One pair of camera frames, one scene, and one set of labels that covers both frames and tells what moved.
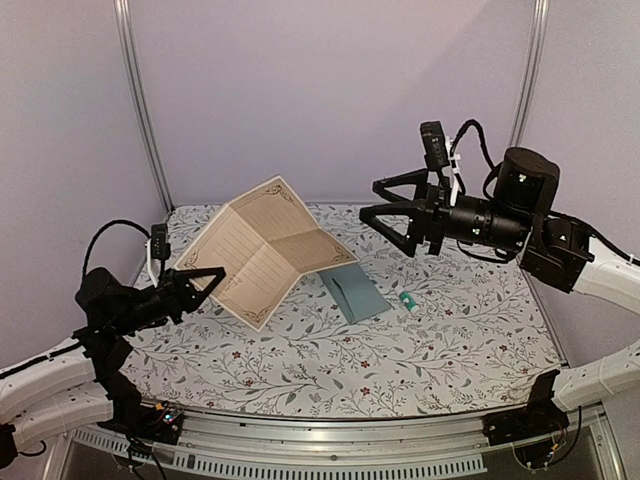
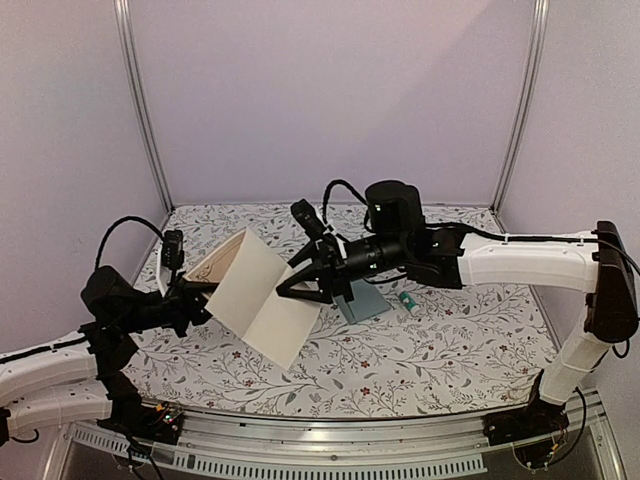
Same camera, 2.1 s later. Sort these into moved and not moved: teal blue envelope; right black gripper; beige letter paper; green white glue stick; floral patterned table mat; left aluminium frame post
Moved: beige letter paper; right black gripper
Not moved: green white glue stick; teal blue envelope; floral patterned table mat; left aluminium frame post
